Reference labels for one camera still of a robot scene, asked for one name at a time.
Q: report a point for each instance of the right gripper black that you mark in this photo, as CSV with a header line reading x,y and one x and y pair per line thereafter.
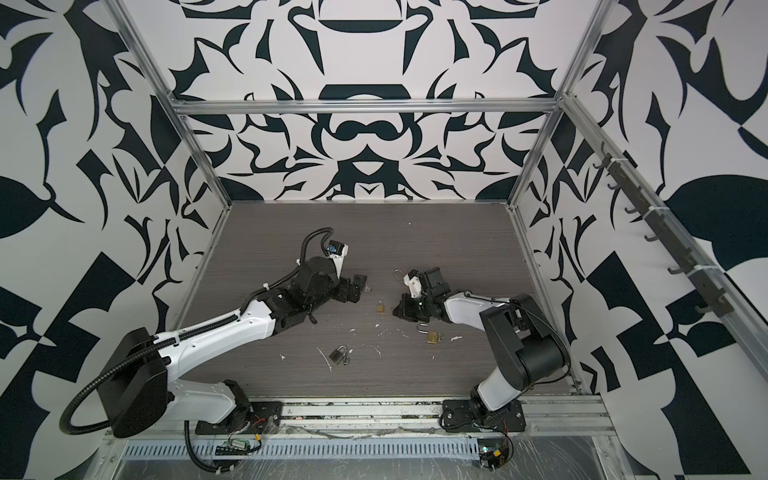
x,y
406,312

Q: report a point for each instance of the white slotted cable duct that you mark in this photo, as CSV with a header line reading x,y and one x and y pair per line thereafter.
x,y
355,448

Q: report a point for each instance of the aluminium mounting rail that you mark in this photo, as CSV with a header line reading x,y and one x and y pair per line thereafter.
x,y
546,415

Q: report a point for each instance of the black padlock with keys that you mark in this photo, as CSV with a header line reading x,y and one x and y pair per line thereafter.
x,y
338,356

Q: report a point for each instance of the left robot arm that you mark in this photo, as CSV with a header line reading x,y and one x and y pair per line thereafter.
x,y
144,381

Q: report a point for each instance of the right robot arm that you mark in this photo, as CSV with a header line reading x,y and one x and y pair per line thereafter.
x,y
527,349

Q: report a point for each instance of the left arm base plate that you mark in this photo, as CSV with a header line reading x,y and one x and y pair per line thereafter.
x,y
258,418

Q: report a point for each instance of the red padlock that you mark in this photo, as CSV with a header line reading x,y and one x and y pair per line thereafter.
x,y
399,277

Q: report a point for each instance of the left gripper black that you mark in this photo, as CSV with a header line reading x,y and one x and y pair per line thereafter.
x,y
356,285

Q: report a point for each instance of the left green circuit board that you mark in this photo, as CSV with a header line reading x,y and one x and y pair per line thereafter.
x,y
239,447

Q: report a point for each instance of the right green circuit board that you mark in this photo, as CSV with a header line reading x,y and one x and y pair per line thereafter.
x,y
493,457

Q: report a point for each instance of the green circuit board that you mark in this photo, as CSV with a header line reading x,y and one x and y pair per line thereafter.
x,y
493,457
239,447

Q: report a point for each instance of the large brass padlock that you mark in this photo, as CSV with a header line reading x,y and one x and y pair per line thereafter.
x,y
433,337

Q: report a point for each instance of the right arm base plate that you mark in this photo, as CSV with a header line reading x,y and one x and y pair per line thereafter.
x,y
470,415

